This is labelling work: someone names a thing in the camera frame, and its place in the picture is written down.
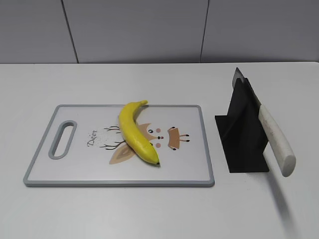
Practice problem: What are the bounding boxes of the white-handled kitchen knife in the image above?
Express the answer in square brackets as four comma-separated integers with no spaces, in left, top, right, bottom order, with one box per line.
[232,68,296,177]

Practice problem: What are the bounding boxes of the yellow plastic banana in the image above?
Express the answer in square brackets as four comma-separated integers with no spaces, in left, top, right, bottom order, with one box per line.
[118,100,160,165]

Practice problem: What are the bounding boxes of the white grey-rimmed cutting board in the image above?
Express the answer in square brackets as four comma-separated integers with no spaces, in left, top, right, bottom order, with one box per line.
[23,105,214,187]

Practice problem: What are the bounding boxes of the black knife stand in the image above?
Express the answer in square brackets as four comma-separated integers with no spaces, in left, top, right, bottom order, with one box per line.
[215,78,269,173]

